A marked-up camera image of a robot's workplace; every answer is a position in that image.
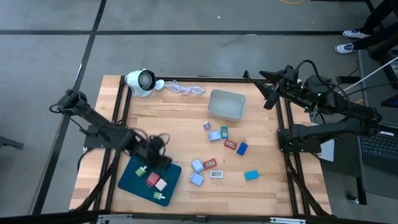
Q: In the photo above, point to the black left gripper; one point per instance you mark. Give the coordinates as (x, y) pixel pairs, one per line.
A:
(149, 151)

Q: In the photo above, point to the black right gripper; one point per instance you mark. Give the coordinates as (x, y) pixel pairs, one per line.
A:
(290, 85)

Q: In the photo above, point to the red wall charger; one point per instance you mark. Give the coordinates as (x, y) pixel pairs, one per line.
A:
(153, 179)

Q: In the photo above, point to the pink wall charger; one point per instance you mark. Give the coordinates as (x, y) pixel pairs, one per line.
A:
(161, 184)

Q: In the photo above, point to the green wall charger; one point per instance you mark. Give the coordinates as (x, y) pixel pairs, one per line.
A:
(140, 171)
(158, 195)

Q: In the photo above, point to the pale blue wall charger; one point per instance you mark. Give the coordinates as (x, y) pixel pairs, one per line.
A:
(197, 165)
(214, 135)
(196, 179)

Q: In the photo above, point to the teal plastic tray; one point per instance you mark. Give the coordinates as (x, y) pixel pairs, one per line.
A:
(136, 186)

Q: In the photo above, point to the white digital clock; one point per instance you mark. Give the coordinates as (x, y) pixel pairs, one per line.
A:
(216, 174)

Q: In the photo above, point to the small lavender round charger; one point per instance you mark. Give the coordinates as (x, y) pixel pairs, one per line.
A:
(207, 125)

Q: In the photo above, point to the teal digital clock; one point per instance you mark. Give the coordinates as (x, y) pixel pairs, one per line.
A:
(224, 132)

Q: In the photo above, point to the dark blue digital clock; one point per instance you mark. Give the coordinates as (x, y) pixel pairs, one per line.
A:
(242, 148)

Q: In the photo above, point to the light blue digital clock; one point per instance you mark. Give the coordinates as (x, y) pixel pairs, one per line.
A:
(251, 175)

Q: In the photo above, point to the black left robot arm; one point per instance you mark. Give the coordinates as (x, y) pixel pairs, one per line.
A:
(93, 116)

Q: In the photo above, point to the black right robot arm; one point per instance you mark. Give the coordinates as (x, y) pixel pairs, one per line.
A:
(342, 127)

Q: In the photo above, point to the grey plastic bin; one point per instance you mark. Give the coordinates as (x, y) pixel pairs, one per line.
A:
(227, 105)

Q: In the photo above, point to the black power strip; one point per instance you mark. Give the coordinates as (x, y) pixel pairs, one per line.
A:
(346, 80)

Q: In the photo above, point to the person's shoe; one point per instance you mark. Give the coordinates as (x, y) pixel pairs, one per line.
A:
(354, 33)
(345, 48)

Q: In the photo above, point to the white box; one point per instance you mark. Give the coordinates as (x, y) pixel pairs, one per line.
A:
(328, 151)

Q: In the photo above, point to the grey side desk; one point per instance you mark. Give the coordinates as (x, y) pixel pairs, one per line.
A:
(374, 105)

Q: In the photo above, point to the person's leg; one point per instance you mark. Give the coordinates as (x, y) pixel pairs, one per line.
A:
(377, 14)
(376, 40)

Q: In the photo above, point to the dark laptop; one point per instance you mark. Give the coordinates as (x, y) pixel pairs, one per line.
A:
(379, 146)

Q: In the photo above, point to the silver aluminium bar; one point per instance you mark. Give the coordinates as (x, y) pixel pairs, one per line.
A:
(287, 220)

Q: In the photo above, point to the grey stand foot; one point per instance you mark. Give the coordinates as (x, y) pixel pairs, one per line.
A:
(9, 142)

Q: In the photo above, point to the black table frame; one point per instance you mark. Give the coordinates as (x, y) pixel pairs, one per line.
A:
(217, 79)

